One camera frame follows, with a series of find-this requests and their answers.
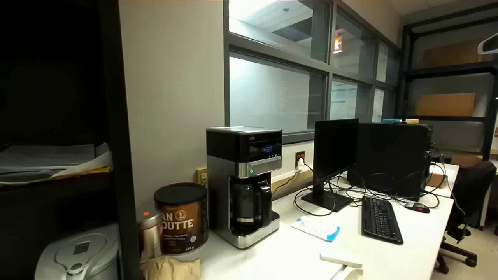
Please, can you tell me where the black and steel coffee maker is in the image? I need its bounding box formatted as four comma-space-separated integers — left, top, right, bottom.
205, 124, 285, 250

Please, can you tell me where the glass coffee carafe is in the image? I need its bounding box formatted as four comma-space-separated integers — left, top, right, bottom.
230, 175, 274, 233

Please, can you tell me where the brown coffee can black lid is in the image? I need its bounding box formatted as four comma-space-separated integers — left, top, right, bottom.
152, 181, 210, 255

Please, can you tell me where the black computer monitor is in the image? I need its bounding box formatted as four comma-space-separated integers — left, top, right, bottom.
300, 118, 361, 213

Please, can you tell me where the white and blue pamphlet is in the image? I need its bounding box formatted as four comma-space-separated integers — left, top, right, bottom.
291, 214, 342, 244

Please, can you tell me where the small jar orange lid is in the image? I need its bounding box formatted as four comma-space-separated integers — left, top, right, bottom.
137, 208, 163, 261

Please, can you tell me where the black computer tower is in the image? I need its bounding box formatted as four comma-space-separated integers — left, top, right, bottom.
347, 121, 433, 199

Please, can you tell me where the crumpled brown paper bag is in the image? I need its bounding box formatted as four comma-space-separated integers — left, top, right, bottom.
138, 253, 202, 280

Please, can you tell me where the black keyboard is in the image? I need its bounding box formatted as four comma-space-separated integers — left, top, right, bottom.
361, 194, 405, 245

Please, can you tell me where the black computer mouse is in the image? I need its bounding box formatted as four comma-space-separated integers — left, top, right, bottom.
405, 200, 431, 214

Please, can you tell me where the flat cardboard box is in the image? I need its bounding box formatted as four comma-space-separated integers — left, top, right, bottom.
422, 38, 489, 68
414, 91, 478, 118

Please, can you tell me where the stack of papers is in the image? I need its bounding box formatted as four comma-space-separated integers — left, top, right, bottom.
0, 143, 114, 186

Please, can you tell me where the white countertop appliance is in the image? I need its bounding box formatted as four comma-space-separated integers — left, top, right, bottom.
33, 222, 121, 280

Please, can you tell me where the black metal storage rack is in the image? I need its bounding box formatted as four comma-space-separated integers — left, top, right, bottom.
395, 1, 498, 161

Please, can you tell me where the black office chair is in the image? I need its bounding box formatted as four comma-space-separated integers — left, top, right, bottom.
434, 160, 498, 275

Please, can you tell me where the white wall outlet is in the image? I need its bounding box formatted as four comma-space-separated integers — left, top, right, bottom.
294, 149, 308, 169

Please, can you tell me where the beige wall cable raceway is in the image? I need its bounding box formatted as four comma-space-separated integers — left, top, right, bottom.
269, 167, 316, 199

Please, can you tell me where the beige wall box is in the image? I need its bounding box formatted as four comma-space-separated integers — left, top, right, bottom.
193, 166, 208, 186

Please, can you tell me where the black desk cable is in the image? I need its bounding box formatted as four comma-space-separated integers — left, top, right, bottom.
293, 177, 339, 217

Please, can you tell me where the grey window frame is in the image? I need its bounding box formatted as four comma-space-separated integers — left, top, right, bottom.
222, 0, 401, 144

